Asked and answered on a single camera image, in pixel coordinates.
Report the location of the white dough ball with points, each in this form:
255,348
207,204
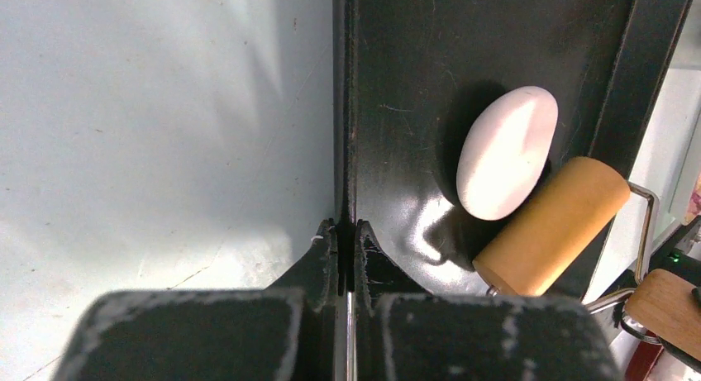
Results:
505,152

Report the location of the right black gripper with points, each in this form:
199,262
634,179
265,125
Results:
671,256

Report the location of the black baking tray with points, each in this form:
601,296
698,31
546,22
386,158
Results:
411,76

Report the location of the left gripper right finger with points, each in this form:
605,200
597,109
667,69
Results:
404,332

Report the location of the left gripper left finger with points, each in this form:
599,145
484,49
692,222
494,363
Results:
282,332

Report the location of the wooden dough roller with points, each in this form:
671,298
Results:
539,244

